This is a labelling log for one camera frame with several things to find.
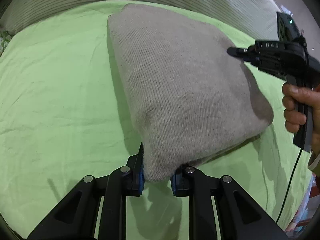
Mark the right hand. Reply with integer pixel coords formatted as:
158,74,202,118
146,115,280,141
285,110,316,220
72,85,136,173
282,83,320,157

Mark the green white patterned pillow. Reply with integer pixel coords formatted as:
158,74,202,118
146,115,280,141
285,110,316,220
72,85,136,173
0,29,12,55

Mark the beige knitted sweater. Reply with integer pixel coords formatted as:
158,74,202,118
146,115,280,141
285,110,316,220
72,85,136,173
107,4,273,182

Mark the green bed sheet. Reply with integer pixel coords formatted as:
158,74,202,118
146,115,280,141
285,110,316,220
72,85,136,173
1,1,311,237

